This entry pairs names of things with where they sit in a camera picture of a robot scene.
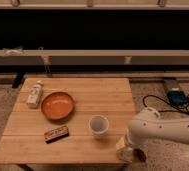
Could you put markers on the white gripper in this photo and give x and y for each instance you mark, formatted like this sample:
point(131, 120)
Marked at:
point(125, 144)

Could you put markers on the white plastic bottle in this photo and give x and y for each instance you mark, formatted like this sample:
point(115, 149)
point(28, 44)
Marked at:
point(35, 95)

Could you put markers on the orange bowl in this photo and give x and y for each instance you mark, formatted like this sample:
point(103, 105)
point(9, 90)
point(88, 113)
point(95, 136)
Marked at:
point(57, 105)

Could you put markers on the blue power adapter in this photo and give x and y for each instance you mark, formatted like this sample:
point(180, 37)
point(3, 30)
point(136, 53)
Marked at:
point(177, 98)

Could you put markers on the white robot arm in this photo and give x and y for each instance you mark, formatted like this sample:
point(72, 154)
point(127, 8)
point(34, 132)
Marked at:
point(149, 124)

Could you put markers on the wooden table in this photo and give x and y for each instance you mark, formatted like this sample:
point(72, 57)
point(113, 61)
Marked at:
point(22, 141)

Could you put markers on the snack bar package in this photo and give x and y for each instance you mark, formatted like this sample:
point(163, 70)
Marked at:
point(56, 134)

